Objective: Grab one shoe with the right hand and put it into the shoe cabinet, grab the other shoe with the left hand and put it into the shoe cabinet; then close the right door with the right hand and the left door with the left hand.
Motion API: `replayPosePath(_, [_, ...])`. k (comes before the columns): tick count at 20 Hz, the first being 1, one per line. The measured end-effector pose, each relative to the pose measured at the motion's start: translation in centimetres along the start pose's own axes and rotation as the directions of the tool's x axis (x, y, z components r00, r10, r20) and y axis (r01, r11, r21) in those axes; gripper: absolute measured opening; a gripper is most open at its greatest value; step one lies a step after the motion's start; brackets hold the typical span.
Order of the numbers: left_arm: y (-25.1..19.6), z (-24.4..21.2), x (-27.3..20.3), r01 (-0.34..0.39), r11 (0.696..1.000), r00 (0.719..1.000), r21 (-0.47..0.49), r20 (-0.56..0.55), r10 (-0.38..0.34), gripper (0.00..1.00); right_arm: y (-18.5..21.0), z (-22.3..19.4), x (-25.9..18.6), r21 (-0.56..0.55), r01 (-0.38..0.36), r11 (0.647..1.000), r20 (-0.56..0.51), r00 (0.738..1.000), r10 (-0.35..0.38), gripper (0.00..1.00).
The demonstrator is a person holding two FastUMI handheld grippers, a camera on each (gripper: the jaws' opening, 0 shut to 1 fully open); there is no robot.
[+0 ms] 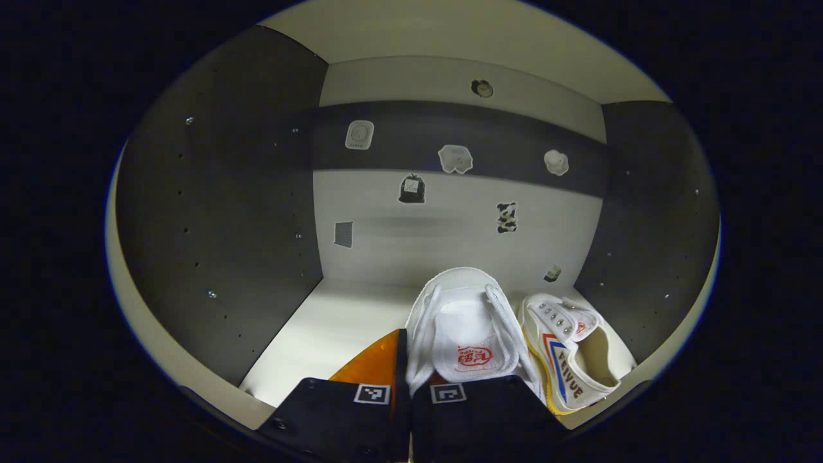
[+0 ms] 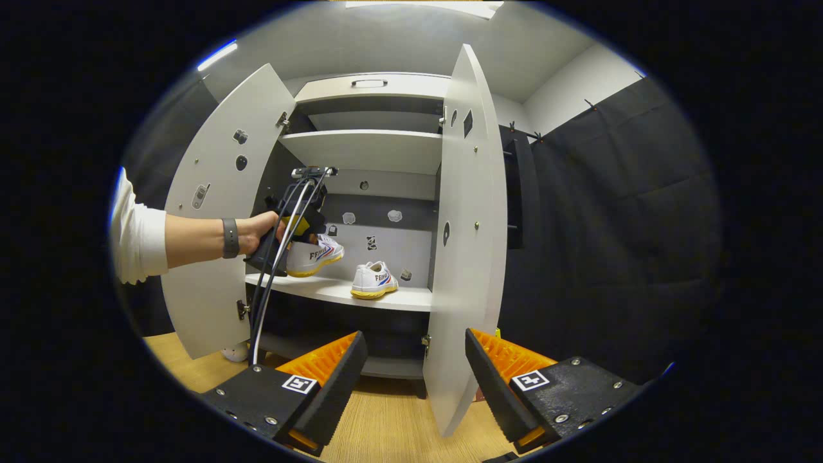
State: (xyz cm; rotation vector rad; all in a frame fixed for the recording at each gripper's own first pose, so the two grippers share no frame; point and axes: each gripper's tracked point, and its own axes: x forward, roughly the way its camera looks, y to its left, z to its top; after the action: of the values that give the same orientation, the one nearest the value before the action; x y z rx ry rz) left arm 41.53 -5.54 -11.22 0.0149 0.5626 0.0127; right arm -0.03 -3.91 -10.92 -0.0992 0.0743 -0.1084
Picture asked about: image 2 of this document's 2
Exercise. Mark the large ceiling light panel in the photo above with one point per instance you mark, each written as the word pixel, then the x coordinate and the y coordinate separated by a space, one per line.
pixel 424 5

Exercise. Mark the grey wristband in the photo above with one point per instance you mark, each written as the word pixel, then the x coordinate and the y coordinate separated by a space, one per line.
pixel 230 238

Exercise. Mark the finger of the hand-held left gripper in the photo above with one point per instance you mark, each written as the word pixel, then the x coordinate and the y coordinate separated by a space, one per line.
pixel 312 222

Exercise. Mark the small ceiling light panel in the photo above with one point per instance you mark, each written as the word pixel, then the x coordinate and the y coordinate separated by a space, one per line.
pixel 217 56

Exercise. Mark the white shoe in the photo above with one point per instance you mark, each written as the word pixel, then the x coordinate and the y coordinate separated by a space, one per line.
pixel 318 257
pixel 373 280

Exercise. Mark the black backdrop cloth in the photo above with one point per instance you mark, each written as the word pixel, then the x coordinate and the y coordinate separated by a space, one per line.
pixel 611 225

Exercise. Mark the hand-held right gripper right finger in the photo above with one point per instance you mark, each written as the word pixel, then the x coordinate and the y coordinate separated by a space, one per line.
pixel 492 386

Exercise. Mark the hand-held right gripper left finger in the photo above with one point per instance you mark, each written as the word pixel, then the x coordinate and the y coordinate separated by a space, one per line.
pixel 337 386

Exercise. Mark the white round container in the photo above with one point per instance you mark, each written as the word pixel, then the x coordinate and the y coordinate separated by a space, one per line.
pixel 236 352

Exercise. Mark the white cabinet door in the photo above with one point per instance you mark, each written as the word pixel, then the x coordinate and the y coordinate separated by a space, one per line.
pixel 466 257
pixel 206 302

